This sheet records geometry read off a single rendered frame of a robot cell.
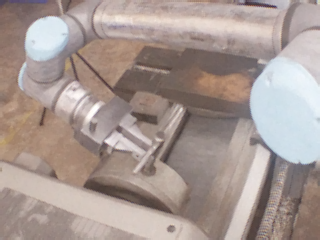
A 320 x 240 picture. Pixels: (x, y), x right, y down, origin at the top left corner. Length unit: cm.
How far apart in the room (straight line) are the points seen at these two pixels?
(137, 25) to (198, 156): 92
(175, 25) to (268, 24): 18
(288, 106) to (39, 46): 54
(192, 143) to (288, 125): 123
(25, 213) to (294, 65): 54
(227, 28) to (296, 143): 26
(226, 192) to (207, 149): 32
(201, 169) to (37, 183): 89
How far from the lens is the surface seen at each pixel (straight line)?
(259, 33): 67
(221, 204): 139
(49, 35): 89
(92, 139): 92
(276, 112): 50
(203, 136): 174
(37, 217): 80
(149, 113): 162
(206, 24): 73
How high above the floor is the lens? 196
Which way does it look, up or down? 43 degrees down
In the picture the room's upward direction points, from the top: 6 degrees counter-clockwise
